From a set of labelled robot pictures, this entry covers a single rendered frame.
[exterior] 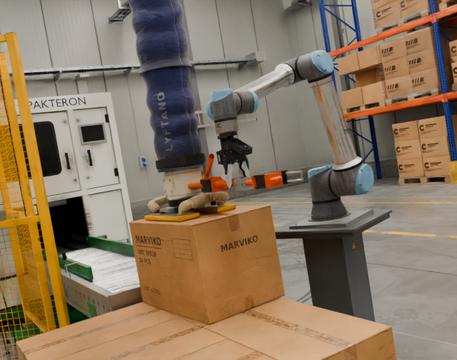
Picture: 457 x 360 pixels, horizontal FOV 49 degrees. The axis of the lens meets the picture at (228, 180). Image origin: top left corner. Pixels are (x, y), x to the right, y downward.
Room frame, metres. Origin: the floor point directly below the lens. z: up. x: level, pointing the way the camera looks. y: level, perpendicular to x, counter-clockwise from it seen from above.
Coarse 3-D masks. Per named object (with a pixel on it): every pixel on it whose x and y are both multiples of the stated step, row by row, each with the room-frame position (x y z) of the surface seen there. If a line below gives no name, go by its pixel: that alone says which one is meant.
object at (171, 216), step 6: (174, 210) 2.18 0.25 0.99; (144, 216) 2.35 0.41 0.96; (150, 216) 2.30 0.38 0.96; (156, 216) 2.25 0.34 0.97; (162, 216) 2.21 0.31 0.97; (168, 216) 2.16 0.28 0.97; (174, 216) 2.12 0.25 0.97; (180, 216) 2.09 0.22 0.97; (186, 216) 2.10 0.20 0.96; (192, 216) 2.11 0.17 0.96; (198, 216) 2.13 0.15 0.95
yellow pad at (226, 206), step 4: (212, 204) 2.29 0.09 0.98; (224, 204) 2.24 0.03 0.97; (228, 204) 2.25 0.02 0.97; (232, 204) 2.24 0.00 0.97; (196, 208) 2.34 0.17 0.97; (200, 208) 2.31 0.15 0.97; (204, 208) 2.28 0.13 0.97; (208, 208) 2.25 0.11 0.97; (212, 208) 2.22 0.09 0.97; (216, 208) 2.20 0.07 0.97; (220, 208) 2.20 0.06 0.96; (224, 208) 2.21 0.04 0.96; (228, 208) 2.22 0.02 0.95; (232, 208) 2.23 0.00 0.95
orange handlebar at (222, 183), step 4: (276, 176) 1.76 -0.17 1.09; (280, 176) 1.77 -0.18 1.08; (224, 180) 1.98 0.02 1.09; (232, 180) 2.01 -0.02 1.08; (248, 180) 1.86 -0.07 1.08; (272, 180) 1.75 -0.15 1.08; (276, 180) 1.75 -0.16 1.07; (280, 180) 1.76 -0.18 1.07; (192, 184) 2.19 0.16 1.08; (196, 184) 2.16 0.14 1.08; (200, 184) 2.13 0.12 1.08; (216, 184) 2.03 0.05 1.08; (220, 184) 2.01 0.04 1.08; (224, 184) 1.98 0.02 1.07; (232, 184) 1.94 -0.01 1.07; (248, 184) 1.86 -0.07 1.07; (192, 188) 2.19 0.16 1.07; (196, 188) 2.17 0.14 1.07; (200, 188) 2.15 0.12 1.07
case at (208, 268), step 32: (160, 224) 2.16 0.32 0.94; (192, 224) 1.95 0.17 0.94; (224, 224) 2.03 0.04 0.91; (256, 224) 2.12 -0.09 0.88; (160, 256) 2.21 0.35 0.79; (192, 256) 1.98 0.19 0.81; (224, 256) 2.01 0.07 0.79; (256, 256) 2.10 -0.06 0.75; (160, 288) 2.25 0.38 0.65; (192, 288) 2.01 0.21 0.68; (224, 288) 2.00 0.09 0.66; (256, 288) 2.09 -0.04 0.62
